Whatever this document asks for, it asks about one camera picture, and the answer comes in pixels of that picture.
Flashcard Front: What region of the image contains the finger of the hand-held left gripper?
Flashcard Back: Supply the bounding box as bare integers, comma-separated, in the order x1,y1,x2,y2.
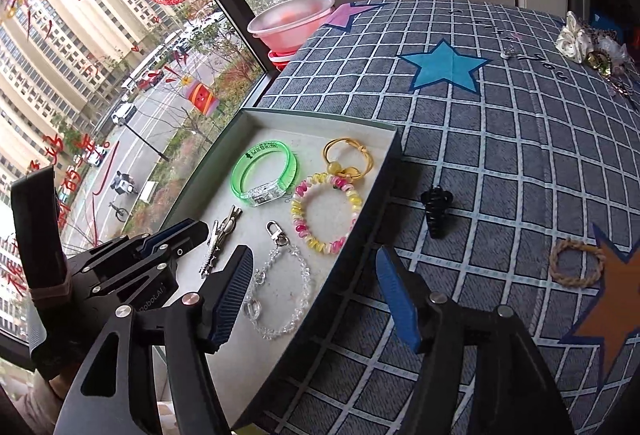
89,237,195,305
65,218,209,277

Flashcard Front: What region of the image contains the silver spiked hair clip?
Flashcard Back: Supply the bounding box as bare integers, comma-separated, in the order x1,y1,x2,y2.
199,205,244,278

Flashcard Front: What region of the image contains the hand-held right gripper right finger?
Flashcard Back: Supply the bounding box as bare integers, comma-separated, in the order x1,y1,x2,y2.
376,246,576,435

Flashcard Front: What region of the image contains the person's left forearm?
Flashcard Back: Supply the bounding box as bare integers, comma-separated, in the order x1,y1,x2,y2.
15,365,76,435

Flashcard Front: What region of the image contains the red plastic basin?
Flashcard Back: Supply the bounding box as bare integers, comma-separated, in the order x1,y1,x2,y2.
267,47,301,72

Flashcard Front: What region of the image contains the gold hair tie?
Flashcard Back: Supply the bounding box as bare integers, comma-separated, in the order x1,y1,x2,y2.
321,137,375,180

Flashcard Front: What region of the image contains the pink yellow coil bracelet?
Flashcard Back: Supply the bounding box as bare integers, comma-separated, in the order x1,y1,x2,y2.
291,172,363,256

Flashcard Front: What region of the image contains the green transparent bangle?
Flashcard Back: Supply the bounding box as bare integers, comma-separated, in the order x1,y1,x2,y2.
230,141,301,208

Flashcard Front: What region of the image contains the grey shallow box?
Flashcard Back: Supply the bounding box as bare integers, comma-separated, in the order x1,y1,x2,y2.
150,107,403,431

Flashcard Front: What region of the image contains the tan braided bracelet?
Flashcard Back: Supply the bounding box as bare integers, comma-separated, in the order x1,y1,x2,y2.
549,237,606,290

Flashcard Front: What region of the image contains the pile of hair accessories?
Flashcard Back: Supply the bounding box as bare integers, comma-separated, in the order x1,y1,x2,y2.
582,12,640,110

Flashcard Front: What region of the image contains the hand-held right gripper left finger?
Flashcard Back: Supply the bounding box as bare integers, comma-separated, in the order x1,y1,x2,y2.
55,245,253,435

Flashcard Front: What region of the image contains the checked tablecloth with stars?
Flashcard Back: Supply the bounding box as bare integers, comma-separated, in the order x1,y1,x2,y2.
235,0,640,435

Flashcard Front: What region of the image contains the colourful drum window decal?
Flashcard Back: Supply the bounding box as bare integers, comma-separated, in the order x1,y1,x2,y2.
182,80,221,116

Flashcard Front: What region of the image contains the clear crystal bead chain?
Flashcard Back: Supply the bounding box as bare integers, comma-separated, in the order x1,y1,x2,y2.
242,221,312,342

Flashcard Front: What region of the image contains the white satin scrunchie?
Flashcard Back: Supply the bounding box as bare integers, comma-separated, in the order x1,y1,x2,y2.
555,11,598,64

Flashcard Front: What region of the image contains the black claw hair clip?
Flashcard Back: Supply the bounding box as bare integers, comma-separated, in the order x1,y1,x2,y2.
420,185,455,241

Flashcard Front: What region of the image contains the pink plastic basin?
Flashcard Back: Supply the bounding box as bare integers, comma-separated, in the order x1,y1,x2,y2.
246,0,335,53

